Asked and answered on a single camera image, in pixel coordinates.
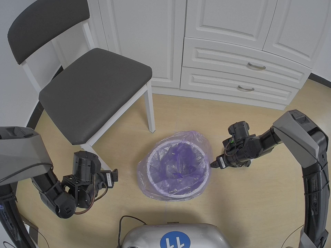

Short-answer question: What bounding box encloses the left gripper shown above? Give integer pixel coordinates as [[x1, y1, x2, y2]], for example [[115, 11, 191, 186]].
[[76, 168, 119, 209]]

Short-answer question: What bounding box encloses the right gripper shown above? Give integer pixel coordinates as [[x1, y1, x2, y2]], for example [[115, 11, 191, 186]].
[[210, 144, 257, 169]]

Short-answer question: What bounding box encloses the purple plastic bag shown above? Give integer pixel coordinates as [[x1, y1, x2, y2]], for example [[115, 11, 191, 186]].
[[137, 130, 213, 202]]

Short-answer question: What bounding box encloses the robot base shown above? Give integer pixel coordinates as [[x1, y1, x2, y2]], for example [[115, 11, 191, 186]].
[[122, 222, 228, 248]]

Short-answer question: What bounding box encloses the white trash bin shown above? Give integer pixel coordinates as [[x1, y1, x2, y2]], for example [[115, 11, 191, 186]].
[[146, 138, 210, 200]]

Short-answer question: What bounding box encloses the dark grey white chair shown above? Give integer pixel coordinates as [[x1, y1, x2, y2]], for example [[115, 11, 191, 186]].
[[7, 0, 156, 172]]

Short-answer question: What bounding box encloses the white wardrobe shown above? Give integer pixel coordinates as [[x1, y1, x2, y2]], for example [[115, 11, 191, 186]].
[[36, 0, 331, 111]]

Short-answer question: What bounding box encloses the black cable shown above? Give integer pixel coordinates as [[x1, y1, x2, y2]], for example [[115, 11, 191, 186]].
[[21, 215, 47, 248], [118, 215, 147, 248], [74, 182, 108, 215], [283, 224, 305, 248]]

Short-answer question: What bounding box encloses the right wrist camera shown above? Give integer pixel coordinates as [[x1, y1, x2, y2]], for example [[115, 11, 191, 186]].
[[224, 124, 237, 149]]

